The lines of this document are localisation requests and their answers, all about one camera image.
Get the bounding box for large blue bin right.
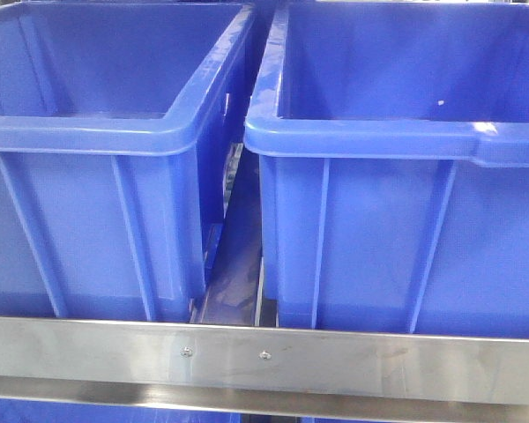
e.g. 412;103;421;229
245;2;529;338

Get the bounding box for large blue bin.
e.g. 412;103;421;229
245;2;529;338
0;1;256;322

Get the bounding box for large blue bin left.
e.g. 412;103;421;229
0;1;256;322

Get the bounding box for steel shelf front rail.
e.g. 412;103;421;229
0;316;529;422

